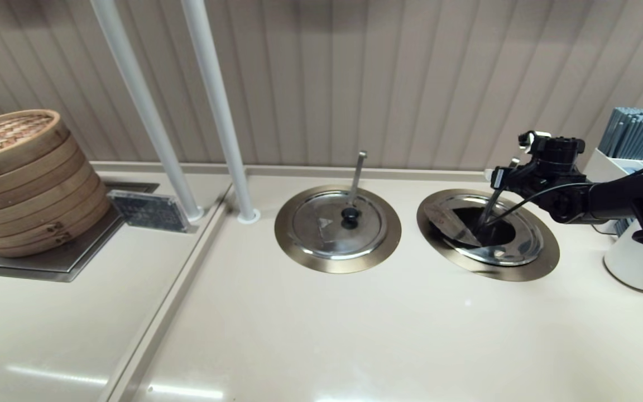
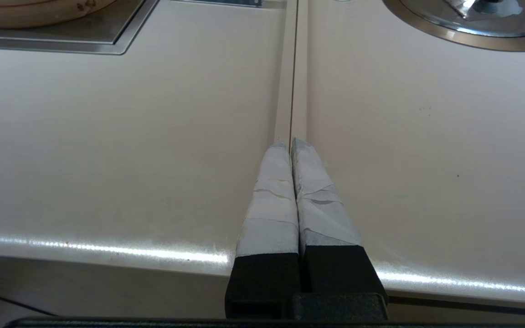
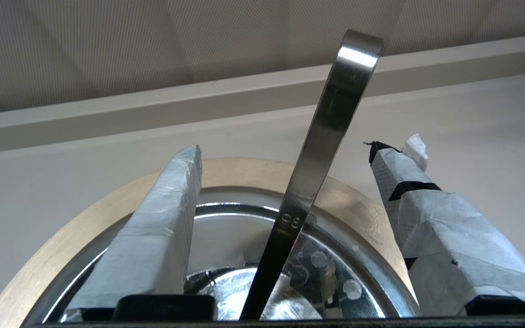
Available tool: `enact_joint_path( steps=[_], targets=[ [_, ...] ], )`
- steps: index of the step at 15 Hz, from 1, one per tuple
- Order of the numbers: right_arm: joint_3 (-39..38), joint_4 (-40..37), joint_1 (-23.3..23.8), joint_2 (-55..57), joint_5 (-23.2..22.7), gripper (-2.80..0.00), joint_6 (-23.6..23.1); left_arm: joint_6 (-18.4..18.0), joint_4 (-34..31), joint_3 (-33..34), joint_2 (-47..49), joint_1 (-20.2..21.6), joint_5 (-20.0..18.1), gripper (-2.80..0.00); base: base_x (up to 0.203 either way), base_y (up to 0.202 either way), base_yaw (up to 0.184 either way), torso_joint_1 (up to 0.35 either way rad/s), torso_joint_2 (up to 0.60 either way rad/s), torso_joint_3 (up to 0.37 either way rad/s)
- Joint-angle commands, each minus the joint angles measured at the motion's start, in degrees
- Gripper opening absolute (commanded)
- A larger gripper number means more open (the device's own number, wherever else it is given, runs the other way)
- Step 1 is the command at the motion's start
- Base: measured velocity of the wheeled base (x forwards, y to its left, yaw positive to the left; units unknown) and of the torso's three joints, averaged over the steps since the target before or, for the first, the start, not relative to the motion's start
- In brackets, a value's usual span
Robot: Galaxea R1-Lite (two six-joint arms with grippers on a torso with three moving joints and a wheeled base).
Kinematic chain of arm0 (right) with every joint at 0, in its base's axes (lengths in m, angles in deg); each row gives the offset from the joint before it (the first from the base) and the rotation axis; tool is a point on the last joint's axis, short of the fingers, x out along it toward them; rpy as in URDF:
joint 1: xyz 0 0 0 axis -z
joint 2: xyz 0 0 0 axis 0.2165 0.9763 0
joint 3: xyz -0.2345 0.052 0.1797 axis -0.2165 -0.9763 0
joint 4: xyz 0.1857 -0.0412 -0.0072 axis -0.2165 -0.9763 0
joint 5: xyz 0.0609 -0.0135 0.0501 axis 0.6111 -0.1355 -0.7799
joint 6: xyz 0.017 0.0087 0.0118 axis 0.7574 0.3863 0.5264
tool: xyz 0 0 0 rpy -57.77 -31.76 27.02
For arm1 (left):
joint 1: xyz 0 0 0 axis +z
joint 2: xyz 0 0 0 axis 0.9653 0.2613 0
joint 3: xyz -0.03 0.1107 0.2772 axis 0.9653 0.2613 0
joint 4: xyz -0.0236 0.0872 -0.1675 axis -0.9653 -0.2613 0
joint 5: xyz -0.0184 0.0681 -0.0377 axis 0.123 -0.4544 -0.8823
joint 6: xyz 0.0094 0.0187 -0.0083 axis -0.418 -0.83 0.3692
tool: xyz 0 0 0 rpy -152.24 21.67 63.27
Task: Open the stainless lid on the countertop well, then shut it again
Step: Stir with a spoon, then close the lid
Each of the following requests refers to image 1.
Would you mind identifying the steel ladle handle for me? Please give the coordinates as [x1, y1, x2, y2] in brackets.
[475, 158, 520, 235]
[347, 151, 368, 208]

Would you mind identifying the folding steel pot lid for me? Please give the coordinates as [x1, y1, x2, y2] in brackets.
[423, 194, 544, 266]

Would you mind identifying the white utensil holder box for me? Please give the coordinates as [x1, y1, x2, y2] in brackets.
[583, 148, 643, 235]

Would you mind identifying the grey chopsticks bundle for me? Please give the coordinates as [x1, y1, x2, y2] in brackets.
[599, 108, 643, 162]

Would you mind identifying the white round container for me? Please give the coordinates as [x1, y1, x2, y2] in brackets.
[603, 219, 643, 293]

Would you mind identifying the white slanted pole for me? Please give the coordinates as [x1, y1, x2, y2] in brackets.
[182, 0, 261, 225]
[90, 0, 205, 222]

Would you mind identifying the recessed steel tray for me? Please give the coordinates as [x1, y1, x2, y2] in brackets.
[0, 182, 160, 283]

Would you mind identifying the tall bamboo steamer stack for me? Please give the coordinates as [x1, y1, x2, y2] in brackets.
[0, 110, 113, 259]

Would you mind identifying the black cable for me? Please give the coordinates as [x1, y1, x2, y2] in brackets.
[482, 152, 643, 231]

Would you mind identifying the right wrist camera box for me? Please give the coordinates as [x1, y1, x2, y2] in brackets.
[519, 131, 551, 150]

